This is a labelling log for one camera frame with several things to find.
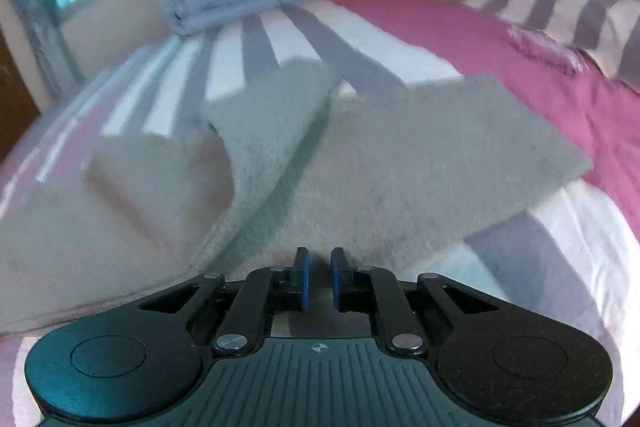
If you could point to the grey curtain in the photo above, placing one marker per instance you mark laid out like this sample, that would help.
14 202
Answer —
50 42

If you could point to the grey striped pillow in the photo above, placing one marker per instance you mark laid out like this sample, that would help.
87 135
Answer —
550 2

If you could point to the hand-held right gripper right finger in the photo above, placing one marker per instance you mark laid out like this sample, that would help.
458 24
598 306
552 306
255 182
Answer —
336 279

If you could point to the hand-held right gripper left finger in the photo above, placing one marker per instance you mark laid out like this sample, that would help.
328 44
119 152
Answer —
303 279

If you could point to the grey terry towel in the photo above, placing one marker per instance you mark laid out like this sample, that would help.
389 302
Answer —
400 157

